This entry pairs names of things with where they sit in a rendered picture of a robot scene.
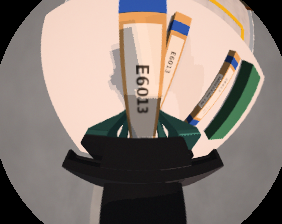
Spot brown cardboard box with blue bands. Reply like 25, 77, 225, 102
160, 11, 192, 109

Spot orange welding electrode pack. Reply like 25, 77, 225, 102
118, 0, 167, 137

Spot dark green flat box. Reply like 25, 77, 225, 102
204, 60, 261, 140

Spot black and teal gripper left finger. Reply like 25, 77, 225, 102
85, 109, 129, 137

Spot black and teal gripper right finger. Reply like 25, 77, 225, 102
157, 110, 201, 150

